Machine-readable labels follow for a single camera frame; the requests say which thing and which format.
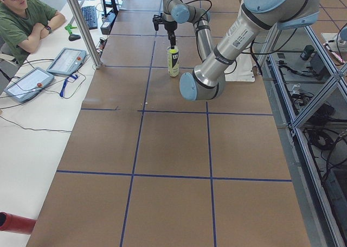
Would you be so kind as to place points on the clear plastic tennis ball can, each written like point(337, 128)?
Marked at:
point(173, 62)

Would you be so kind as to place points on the grey teach pendant near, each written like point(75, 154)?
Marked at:
point(28, 86)

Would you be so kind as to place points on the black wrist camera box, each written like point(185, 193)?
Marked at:
point(157, 20)

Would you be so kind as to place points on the aluminium table side frame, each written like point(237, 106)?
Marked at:
point(305, 76)

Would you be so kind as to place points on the person in green shirt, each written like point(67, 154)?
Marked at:
point(24, 23)

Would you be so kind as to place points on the grey teach pendant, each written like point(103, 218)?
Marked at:
point(67, 62)
point(28, 86)

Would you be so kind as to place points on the green and black tool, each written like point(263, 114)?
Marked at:
point(72, 36)

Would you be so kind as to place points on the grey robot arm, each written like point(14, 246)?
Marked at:
point(207, 80)

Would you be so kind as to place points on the grey teach pendant far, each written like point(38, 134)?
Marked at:
point(67, 62)

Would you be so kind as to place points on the black computer keyboard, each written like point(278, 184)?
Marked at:
point(90, 15)

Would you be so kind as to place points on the red cylinder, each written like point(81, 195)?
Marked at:
point(16, 224)

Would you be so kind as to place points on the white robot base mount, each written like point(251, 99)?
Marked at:
point(242, 71)

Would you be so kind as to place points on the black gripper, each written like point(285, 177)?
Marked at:
point(170, 27)

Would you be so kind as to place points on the aluminium frame post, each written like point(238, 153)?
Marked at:
point(84, 30)

